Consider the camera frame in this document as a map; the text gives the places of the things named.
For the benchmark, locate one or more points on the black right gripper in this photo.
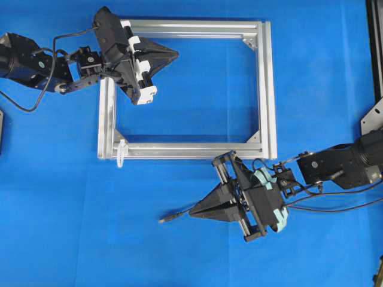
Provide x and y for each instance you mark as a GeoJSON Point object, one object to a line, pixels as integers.
{"type": "Point", "coordinates": [226, 202]}

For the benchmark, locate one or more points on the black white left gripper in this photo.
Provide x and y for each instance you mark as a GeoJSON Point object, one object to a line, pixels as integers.
{"type": "Point", "coordinates": [144, 58]}

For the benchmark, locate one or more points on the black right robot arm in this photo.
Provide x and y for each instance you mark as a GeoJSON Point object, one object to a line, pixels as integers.
{"type": "Point", "coordinates": [349, 165]}

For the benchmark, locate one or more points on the white zip tie loop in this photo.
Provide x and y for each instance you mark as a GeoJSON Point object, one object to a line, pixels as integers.
{"type": "Point", "coordinates": [122, 151]}

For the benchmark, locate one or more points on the dark plate at left edge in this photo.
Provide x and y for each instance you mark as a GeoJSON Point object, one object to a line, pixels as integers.
{"type": "Point", "coordinates": [1, 128]}

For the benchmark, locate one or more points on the dark object bottom right corner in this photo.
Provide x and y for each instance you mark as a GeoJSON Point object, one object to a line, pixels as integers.
{"type": "Point", "coordinates": [378, 276]}

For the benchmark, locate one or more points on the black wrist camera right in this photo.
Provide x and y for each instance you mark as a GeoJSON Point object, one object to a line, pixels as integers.
{"type": "Point", "coordinates": [265, 198]}

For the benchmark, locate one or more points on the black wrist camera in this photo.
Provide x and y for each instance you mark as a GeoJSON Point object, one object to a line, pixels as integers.
{"type": "Point", "coordinates": [110, 34]}
{"type": "Point", "coordinates": [265, 198]}

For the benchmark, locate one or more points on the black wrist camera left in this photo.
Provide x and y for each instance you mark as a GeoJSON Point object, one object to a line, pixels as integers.
{"type": "Point", "coordinates": [110, 34]}

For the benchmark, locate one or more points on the rectangular aluminium extrusion frame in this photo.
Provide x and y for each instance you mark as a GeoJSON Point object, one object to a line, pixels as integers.
{"type": "Point", "coordinates": [263, 144]}

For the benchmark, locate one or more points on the grey metal bracket plate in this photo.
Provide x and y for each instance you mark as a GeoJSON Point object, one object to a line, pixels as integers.
{"type": "Point", "coordinates": [373, 120]}

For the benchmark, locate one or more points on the black vertical rail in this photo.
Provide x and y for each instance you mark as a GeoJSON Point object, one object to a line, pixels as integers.
{"type": "Point", "coordinates": [374, 18]}

